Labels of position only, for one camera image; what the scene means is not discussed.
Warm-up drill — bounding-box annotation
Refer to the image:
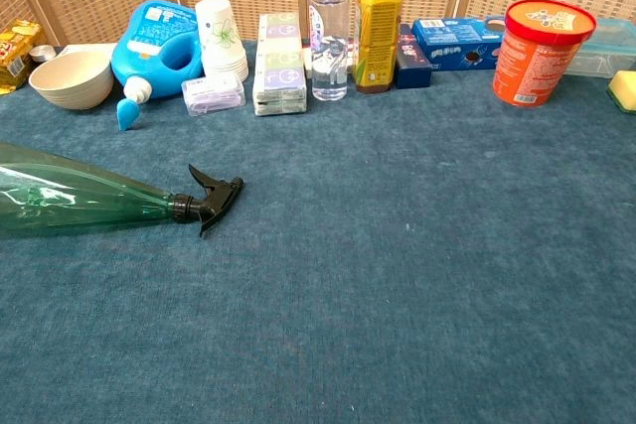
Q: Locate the green spray bottle black trigger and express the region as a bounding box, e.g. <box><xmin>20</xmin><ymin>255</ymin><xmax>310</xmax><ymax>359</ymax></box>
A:
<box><xmin>0</xmin><ymin>141</ymin><xmax>245</xmax><ymax>240</ymax></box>

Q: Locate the clear water bottle white cap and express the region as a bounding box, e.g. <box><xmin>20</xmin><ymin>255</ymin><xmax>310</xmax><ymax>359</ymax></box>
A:
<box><xmin>308</xmin><ymin>0</ymin><xmax>351</xmax><ymax>102</ymax></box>

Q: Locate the yellow tea bottle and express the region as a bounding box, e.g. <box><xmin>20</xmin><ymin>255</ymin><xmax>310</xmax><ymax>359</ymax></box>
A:
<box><xmin>353</xmin><ymin>0</ymin><xmax>404</xmax><ymax>95</ymax></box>

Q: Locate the flat tissue pack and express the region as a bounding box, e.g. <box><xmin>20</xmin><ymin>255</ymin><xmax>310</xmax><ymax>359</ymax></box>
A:
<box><xmin>252</xmin><ymin>100</ymin><xmax>308</xmax><ymax>118</ymax></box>
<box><xmin>251</xmin><ymin>87</ymin><xmax>308</xmax><ymax>104</ymax></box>

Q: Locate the blue table cloth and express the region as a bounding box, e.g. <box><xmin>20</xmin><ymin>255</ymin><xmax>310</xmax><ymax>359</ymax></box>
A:
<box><xmin>0</xmin><ymin>39</ymin><xmax>636</xmax><ymax>424</ymax></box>

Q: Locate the pastel tissue pack bundle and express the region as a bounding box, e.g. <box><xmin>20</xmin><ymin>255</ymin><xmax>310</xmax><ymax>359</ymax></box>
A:
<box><xmin>252</xmin><ymin>10</ymin><xmax>307</xmax><ymax>93</ymax></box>

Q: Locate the small dark blue box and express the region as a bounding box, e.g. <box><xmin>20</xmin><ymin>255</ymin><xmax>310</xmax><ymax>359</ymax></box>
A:
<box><xmin>395</xmin><ymin>23</ymin><xmax>433</xmax><ymax>90</ymax></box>

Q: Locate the stack of flowered paper cups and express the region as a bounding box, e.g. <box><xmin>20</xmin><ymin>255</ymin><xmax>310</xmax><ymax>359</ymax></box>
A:
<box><xmin>194</xmin><ymin>0</ymin><xmax>249</xmax><ymax>83</ymax></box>

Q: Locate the blue cookie box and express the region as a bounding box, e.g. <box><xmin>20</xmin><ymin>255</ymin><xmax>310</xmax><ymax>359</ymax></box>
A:
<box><xmin>410</xmin><ymin>15</ymin><xmax>509</xmax><ymax>71</ymax></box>

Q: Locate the blue detergent jug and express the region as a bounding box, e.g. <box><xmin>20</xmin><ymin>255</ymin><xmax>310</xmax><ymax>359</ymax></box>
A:
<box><xmin>109</xmin><ymin>0</ymin><xmax>206</xmax><ymax>132</ymax></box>

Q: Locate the orange noodle tub red lid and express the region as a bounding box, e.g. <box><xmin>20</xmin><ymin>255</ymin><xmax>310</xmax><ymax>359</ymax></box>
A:
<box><xmin>492</xmin><ymin>0</ymin><xmax>598</xmax><ymax>108</ymax></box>

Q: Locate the beige bowl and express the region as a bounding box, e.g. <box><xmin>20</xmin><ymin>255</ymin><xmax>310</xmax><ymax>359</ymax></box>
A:
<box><xmin>28</xmin><ymin>50</ymin><xmax>115</xmax><ymax>111</ymax></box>

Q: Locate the clear plastic container teal lid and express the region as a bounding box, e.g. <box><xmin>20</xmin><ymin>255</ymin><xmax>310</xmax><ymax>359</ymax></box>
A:
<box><xmin>563</xmin><ymin>17</ymin><xmax>636</xmax><ymax>79</ymax></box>

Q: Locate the yellow green sponge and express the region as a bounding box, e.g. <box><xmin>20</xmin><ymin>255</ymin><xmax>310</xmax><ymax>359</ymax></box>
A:
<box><xmin>606</xmin><ymin>70</ymin><xmax>636</xmax><ymax>115</ymax></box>

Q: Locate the yellow snack package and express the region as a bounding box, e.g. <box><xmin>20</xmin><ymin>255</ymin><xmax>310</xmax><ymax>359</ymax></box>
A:
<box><xmin>0</xmin><ymin>18</ymin><xmax>47</xmax><ymax>96</ymax></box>

